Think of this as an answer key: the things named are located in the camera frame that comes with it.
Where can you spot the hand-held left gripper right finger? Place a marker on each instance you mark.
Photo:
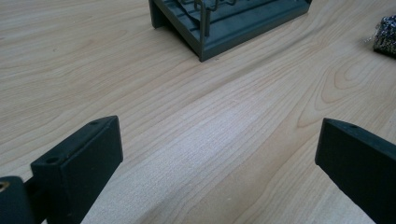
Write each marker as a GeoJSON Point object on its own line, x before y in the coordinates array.
{"type": "Point", "coordinates": [358, 161]}

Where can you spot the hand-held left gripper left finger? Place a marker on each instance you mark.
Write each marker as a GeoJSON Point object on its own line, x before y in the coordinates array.
{"type": "Point", "coordinates": [77, 168]}

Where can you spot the grey dish drainer tray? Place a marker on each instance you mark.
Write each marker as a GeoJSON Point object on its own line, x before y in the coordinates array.
{"type": "Point", "coordinates": [243, 28]}

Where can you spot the steel wool scouring ball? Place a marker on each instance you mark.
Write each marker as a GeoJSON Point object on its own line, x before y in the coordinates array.
{"type": "Point", "coordinates": [386, 35]}

